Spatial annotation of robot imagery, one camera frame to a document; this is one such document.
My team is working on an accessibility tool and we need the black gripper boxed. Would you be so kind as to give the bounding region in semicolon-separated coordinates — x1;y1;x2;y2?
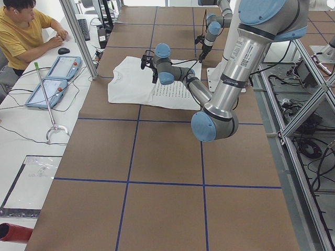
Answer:
198;44;210;63
152;69;158;84

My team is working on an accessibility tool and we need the white long-sleeve printed shirt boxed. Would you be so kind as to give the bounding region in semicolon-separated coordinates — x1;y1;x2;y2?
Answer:
108;56;200;110

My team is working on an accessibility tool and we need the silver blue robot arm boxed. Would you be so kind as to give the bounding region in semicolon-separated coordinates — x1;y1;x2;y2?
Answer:
195;0;232;63
149;1;309;142

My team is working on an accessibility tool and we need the black keyboard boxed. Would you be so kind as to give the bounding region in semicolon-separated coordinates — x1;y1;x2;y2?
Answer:
77;19;91;41

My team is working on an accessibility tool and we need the upper blue teach pendant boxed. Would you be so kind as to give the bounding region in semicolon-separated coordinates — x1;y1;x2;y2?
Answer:
46;55;82;81

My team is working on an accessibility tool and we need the blue teach pendant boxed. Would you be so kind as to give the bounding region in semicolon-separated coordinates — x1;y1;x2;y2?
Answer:
25;78;68;108
46;55;82;81

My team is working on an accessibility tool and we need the black computer mouse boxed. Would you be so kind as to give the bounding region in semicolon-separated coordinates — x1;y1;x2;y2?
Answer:
58;47;70;55

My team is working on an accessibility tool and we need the lower blue teach pendant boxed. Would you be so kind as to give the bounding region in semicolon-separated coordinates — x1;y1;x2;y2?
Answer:
25;78;68;108

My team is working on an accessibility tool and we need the person in yellow shirt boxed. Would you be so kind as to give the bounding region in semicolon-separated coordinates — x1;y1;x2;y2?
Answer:
1;0;68;76

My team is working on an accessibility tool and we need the clear plastic document sleeve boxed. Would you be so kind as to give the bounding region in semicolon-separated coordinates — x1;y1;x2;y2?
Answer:
1;155;62;219

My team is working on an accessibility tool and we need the red cylinder object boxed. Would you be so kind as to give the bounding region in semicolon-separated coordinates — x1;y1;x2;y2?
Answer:
1;223;33;244

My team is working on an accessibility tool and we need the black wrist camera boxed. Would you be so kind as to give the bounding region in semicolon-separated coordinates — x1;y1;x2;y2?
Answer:
140;54;153;70
194;35;205;44

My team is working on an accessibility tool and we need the aluminium frame post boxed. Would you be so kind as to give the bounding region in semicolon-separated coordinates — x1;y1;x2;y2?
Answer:
59;0;98;80

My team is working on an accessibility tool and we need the green handled reacher grabber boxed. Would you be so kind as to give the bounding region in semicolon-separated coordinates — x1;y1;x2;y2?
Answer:
34;62;70;143

